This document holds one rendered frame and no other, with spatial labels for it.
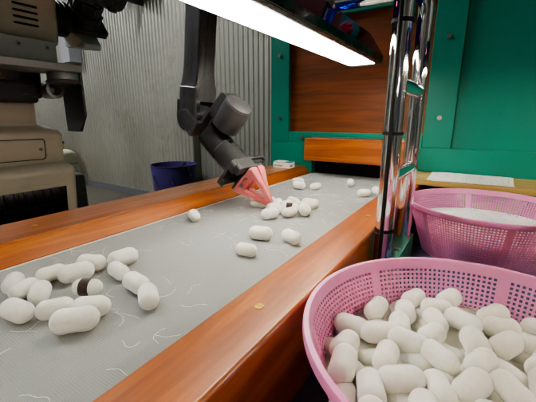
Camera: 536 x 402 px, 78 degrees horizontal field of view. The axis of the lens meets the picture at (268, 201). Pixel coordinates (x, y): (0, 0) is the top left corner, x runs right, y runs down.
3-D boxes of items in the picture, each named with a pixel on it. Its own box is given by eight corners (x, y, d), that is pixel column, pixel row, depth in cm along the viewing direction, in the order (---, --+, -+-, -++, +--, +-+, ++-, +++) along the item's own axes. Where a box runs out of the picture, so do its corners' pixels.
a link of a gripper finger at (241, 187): (292, 188, 67) (263, 155, 70) (273, 195, 62) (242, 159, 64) (273, 209, 71) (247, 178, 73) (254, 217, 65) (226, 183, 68)
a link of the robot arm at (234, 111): (205, 119, 77) (175, 118, 70) (228, 76, 71) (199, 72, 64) (234, 155, 74) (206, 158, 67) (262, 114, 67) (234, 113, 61)
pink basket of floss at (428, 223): (470, 294, 47) (480, 231, 45) (378, 232, 72) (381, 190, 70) (620, 279, 51) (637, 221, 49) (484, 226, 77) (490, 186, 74)
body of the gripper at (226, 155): (267, 160, 70) (246, 136, 71) (238, 167, 61) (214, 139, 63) (251, 181, 73) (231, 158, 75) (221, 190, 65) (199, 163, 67)
